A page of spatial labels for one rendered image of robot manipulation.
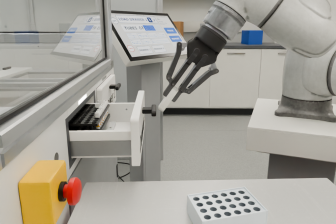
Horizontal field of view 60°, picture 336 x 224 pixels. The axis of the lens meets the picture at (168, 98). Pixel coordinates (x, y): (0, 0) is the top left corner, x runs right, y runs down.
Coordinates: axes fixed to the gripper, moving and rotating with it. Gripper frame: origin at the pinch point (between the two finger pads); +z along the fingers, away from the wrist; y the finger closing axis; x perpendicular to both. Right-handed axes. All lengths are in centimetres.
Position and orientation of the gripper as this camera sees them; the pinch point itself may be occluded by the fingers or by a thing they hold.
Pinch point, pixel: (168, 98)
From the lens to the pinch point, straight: 74.9
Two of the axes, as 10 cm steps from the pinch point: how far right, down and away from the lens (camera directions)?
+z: -5.7, 8.0, 1.7
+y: -8.2, -5.5, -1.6
